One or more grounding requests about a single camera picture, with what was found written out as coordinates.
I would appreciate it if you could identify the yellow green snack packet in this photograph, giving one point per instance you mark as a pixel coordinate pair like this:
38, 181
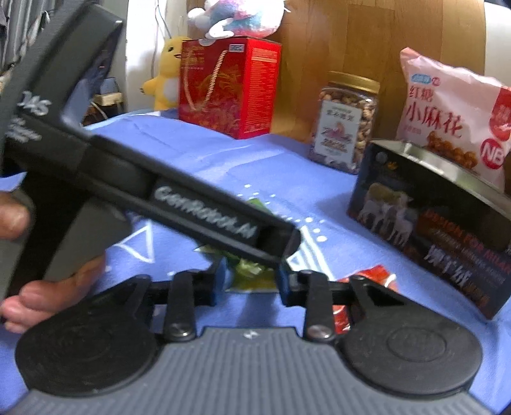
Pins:
251, 272

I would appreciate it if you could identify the dark blue tin box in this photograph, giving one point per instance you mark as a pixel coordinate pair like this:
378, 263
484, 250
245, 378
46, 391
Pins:
439, 239

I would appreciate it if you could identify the pink snack bag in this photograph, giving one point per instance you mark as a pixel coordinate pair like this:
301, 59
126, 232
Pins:
447, 111

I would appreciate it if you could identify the wooden headboard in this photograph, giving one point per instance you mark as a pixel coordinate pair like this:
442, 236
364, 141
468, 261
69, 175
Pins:
343, 40

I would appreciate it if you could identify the blue printed blanket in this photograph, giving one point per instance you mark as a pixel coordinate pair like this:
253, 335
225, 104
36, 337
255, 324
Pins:
259, 159

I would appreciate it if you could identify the person's left hand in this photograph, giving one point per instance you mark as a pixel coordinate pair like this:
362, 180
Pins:
52, 299

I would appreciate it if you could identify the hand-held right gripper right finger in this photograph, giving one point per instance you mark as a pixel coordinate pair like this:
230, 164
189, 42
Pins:
284, 288

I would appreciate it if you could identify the red snack packet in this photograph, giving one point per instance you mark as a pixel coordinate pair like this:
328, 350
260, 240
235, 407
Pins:
375, 276

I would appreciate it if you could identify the yellow plush toy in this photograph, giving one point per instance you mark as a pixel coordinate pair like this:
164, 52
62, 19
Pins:
167, 76

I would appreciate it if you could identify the grey hanging cloth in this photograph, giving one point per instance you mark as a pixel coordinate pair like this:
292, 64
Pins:
20, 28

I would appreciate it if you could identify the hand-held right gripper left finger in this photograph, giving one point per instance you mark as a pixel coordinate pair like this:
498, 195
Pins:
218, 285

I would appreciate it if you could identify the red gift box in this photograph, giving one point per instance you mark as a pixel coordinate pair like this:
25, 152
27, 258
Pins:
231, 87

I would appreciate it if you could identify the white pink plush toy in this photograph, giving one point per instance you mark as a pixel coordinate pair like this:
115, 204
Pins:
239, 18

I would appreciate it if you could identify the nut jar with gold lid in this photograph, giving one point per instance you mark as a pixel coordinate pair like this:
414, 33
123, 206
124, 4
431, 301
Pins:
343, 123

